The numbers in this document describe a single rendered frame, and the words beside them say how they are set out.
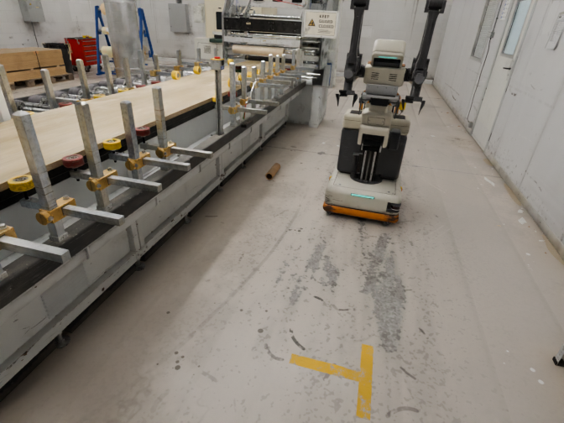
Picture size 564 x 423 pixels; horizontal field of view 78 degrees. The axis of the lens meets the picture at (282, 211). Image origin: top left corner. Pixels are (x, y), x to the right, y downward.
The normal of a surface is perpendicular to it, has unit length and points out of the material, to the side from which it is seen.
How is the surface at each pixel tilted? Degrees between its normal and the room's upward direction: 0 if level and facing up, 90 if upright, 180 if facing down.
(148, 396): 0
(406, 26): 90
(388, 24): 90
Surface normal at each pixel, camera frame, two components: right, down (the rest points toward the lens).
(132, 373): 0.05, -0.87
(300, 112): -0.26, 0.46
